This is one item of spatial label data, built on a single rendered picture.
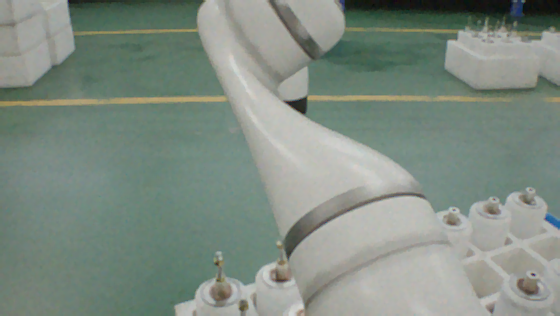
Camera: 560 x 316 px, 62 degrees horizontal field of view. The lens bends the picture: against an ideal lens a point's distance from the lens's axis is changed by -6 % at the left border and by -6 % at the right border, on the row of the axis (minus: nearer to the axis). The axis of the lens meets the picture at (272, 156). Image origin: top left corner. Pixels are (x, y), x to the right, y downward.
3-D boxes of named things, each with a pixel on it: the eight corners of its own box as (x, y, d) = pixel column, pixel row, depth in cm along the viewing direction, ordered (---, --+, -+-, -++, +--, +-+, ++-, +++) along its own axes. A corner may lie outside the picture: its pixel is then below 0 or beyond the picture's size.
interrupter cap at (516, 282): (558, 295, 86) (559, 292, 85) (528, 306, 83) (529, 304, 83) (528, 271, 92) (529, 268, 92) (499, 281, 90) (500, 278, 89)
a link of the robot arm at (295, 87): (234, 84, 79) (233, 46, 76) (303, 82, 80) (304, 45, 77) (234, 104, 71) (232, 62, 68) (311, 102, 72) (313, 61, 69)
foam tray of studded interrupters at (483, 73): (535, 88, 267) (542, 57, 259) (475, 90, 263) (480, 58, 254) (499, 67, 302) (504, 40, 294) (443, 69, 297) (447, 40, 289)
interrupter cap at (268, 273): (258, 288, 89) (258, 285, 89) (264, 262, 96) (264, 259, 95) (299, 291, 88) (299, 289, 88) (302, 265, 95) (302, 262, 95)
